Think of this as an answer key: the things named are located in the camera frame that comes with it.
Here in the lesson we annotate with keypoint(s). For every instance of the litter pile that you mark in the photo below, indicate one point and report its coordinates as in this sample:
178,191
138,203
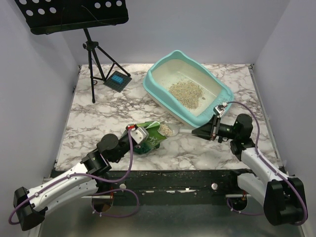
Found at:
187,93

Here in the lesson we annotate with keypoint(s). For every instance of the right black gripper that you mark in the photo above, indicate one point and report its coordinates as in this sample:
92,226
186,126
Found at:
213,128

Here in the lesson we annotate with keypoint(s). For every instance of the dark lego baseplate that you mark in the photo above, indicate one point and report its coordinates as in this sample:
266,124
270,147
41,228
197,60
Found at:
117,87

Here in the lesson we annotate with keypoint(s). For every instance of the black music stand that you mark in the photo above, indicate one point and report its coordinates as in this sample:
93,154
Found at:
45,17

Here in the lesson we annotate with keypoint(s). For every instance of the teal white litter box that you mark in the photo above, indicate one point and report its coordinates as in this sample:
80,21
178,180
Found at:
176,67

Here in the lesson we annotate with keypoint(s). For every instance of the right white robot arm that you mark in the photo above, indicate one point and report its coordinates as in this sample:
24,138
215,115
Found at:
281,196

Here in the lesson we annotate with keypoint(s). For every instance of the green litter bag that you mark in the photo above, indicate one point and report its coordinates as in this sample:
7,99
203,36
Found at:
152,142

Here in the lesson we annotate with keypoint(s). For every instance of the clear plastic scoop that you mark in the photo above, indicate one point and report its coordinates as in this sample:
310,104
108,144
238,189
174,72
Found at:
170,129

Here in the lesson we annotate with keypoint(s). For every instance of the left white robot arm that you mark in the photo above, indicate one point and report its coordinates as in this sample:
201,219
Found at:
85,178

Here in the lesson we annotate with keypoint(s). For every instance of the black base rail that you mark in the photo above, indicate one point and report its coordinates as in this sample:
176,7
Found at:
176,187

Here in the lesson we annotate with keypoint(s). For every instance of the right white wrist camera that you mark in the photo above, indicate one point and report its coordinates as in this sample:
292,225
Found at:
220,110

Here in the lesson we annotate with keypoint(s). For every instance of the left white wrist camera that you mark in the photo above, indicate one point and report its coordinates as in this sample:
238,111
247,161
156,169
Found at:
138,134

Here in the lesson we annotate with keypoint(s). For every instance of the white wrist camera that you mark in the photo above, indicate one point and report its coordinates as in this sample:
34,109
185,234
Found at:
220,110
138,134

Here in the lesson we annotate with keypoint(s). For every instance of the blue lego brick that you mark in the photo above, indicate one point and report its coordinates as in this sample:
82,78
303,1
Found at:
117,79

